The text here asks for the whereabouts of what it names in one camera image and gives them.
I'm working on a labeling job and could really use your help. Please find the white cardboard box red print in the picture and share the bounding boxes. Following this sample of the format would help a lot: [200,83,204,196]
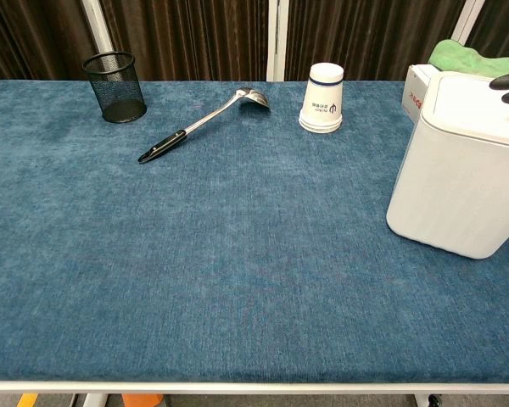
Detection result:
[400,64,445,126]

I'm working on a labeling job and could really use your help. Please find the black mesh pen holder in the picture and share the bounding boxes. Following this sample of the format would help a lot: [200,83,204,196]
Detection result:
[82,51,148,124]

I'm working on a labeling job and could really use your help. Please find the orange object under table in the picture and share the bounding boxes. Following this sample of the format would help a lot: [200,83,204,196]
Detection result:
[121,393,165,407]

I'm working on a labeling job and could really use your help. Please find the green cloth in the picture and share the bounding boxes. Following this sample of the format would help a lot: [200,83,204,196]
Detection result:
[428,39,509,80]

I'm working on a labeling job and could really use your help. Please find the dark brown curtain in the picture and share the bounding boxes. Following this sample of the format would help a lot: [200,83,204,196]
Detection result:
[0,0,509,87]

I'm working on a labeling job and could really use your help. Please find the blue fabric table cover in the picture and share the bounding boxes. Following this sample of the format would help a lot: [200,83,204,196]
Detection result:
[0,79,509,383]

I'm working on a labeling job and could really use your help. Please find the white paper cup stack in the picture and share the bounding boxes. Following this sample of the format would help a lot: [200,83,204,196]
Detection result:
[298,63,345,134]

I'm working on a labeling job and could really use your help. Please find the white plastic trash bin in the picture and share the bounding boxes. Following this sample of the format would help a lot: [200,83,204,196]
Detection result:
[385,70,509,260]

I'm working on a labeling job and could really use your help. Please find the steel ladle with black handle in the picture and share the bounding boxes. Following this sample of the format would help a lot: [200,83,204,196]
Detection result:
[137,86,271,164]

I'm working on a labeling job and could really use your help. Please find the white metal frame post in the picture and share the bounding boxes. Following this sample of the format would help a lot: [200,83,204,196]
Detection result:
[266,0,290,82]
[453,0,489,46]
[80,0,113,56]

